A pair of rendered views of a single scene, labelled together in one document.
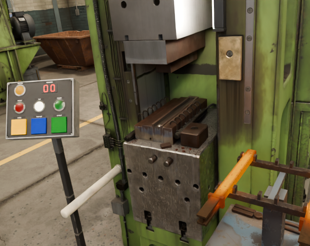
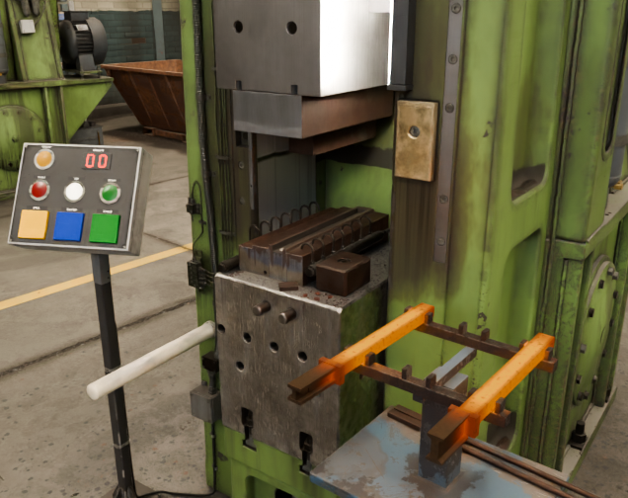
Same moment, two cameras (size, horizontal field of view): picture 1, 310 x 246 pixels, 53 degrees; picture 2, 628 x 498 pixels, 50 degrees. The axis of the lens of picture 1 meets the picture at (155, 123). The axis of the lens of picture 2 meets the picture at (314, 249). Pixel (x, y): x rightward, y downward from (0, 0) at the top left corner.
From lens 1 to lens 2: 0.34 m
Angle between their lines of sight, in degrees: 4
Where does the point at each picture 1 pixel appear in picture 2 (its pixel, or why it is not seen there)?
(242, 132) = (430, 278)
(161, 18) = (297, 56)
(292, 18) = (552, 80)
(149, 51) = (274, 112)
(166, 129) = (292, 257)
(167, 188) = (283, 366)
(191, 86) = (365, 189)
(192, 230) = (321, 451)
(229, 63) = (413, 148)
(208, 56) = not seen: hidden behind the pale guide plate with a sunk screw
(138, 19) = (260, 55)
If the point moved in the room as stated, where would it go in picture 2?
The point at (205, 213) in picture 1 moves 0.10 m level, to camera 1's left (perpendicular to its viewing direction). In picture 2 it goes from (302, 383) to (239, 382)
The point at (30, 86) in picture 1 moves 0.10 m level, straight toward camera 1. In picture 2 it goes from (64, 154) to (64, 162)
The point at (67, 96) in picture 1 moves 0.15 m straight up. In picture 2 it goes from (127, 180) to (121, 122)
